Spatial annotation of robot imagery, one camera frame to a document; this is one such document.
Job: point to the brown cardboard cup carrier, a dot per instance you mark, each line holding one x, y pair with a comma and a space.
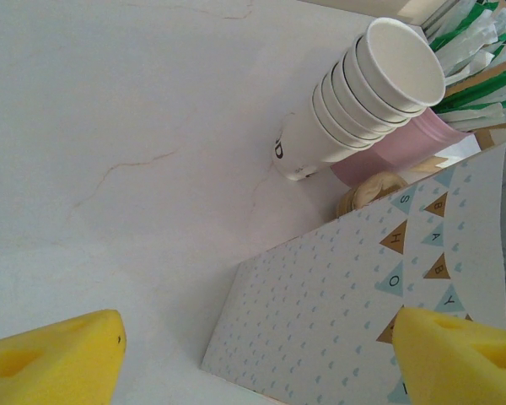
371, 194

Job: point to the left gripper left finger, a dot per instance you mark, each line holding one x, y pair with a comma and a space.
46, 363

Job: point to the pink ceramic mug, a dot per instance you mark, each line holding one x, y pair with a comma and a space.
396, 147

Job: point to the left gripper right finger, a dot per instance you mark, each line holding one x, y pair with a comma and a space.
459, 363

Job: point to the white paper gift bag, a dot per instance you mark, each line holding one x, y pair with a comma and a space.
329, 304

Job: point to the green white sugar stick bundle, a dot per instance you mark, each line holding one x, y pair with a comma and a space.
476, 50

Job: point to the wooden napkin tray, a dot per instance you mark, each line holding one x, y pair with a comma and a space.
497, 137

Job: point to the stack of white paper cups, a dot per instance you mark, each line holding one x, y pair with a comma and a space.
388, 76

